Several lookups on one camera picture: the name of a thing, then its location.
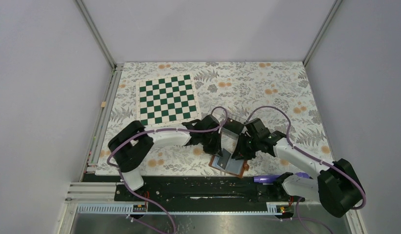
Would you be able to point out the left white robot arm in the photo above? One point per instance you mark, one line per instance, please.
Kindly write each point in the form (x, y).
(133, 143)

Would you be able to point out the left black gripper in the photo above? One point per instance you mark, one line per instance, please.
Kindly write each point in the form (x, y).
(216, 149)

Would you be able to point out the green white chessboard mat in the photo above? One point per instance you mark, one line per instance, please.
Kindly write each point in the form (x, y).
(168, 100)

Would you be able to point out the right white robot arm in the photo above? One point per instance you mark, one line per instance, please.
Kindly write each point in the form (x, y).
(334, 184)

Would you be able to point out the aluminium frame rail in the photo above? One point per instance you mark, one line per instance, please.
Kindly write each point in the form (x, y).
(92, 192)

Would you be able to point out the purple marker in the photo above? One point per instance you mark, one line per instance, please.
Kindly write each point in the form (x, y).
(268, 179)

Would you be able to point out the brown leather card holder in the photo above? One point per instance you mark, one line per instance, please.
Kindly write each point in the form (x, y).
(234, 167)

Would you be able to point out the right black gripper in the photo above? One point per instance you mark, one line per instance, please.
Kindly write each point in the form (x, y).
(240, 153)

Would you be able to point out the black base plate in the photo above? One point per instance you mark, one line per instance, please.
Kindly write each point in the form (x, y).
(210, 194)

